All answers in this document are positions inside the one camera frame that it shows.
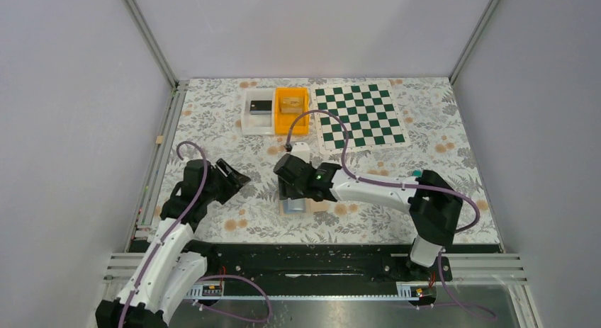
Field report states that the beige leather card holder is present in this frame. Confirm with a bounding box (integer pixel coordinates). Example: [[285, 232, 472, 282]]
[[279, 196, 332, 215]]

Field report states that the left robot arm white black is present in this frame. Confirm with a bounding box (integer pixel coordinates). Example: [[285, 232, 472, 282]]
[[95, 159, 251, 327]]

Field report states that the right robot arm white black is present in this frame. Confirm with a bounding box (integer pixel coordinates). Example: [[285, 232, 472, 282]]
[[274, 154, 464, 267]]

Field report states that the floral table cloth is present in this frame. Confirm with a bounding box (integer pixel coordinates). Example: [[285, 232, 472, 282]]
[[152, 77, 496, 246]]

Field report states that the wooden block in orange bin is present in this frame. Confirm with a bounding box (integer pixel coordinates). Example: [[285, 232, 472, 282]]
[[279, 96, 304, 114]]

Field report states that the black box in white bin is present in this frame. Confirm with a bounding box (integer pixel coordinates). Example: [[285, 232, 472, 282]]
[[249, 100, 273, 115]]

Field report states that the orange plastic bin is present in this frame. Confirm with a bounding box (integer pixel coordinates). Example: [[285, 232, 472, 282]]
[[274, 87, 309, 135]]

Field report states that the white plastic bin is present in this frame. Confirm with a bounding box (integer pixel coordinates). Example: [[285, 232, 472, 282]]
[[241, 88, 275, 136]]

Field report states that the green white chessboard mat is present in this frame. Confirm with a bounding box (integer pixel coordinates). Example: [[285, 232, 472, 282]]
[[310, 80, 410, 154]]

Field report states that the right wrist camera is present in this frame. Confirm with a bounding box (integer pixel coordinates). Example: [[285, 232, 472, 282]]
[[290, 142, 310, 163]]

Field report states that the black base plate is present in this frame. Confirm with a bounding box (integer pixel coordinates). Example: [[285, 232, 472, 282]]
[[185, 240, 453, 293]]

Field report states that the slotted cable duct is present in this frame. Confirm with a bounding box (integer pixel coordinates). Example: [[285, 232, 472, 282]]
[[184, 281, 425, 301]]

